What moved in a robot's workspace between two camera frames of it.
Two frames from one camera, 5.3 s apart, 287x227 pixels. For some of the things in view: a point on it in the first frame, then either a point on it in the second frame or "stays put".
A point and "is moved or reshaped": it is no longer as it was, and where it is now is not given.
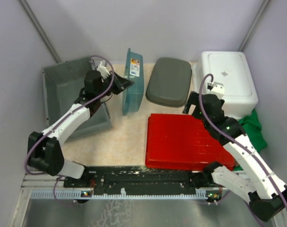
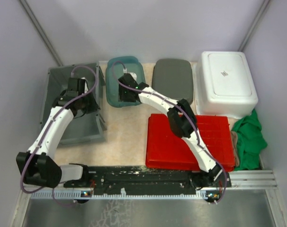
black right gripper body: x=197 y=113 -> x=123 y=95
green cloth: x=251 y=125 stays put
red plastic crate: x=180 y=141 stays put
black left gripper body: x=107 y=82 -> x=89 y=104
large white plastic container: x=233 y=70 stays put
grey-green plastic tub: x=170 y=82 stays put
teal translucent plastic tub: x=133 y=96 is moved or reshaped
